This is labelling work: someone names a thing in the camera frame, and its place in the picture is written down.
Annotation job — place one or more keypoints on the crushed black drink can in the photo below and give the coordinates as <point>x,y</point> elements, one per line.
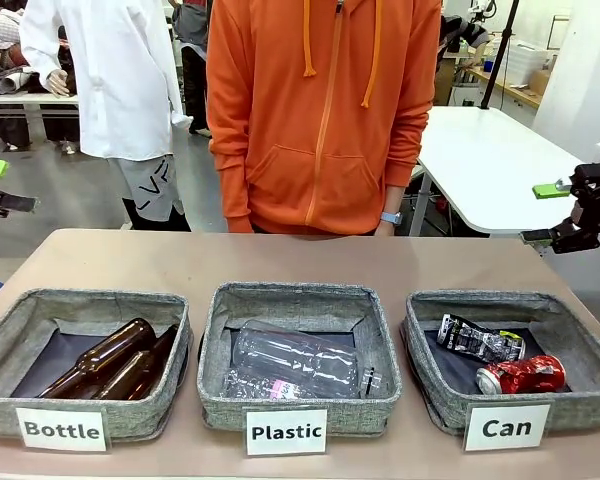
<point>475,340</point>

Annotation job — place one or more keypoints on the brown glass bottle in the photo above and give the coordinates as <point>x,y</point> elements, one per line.
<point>110,350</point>
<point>140,370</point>

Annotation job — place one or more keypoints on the person's left forearm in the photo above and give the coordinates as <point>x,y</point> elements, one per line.
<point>405,165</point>

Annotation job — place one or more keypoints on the person's right forearm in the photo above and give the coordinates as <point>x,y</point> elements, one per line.
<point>230,185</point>

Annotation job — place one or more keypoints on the crushed red drink can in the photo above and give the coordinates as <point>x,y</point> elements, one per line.
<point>525,375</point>

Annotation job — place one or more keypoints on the grey fabric can basket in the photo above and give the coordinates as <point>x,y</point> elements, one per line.
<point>580,410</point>

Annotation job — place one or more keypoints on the grey fabric bottle basket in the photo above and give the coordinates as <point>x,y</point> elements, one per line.
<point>0,410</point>

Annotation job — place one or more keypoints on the white Can label sign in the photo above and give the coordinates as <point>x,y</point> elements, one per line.
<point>506,426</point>

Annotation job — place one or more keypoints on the grey fabric plastic basket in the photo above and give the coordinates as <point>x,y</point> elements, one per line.
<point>300,297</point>

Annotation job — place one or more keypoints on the person's left hand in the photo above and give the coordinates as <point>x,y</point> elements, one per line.
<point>385,230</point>

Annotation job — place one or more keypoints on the white long background table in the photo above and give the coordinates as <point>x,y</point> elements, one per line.
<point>25,102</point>

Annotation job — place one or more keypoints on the wooden workbench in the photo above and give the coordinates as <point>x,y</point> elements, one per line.
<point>505,85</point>

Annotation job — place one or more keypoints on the mannequin in white shirt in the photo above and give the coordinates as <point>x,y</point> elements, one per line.
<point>120,75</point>

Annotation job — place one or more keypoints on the white storage bins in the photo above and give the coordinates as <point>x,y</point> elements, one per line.
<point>527,57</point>

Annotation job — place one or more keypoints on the light blue wrist watch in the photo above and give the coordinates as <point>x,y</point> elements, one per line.
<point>391,218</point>

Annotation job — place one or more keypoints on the black tripod stand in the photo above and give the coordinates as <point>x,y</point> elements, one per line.
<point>500,50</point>

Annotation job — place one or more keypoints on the background person bending over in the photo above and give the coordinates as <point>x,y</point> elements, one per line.
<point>462,37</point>

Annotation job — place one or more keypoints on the background person dark clothes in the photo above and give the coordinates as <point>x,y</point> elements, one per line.
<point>195,65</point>

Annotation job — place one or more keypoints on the white Bottle label sign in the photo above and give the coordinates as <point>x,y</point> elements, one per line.
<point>62,429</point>

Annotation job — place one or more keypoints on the person in orange hoodie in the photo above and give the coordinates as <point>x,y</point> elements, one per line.
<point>320,125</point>

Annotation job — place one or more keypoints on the large clear plastic bottle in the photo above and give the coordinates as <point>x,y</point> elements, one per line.
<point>305,355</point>

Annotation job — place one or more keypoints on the clear pink-label plastic bottle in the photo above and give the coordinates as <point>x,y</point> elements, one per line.
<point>275,387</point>

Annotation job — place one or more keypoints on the white Plastic label sign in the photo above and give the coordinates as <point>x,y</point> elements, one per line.
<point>286,431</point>

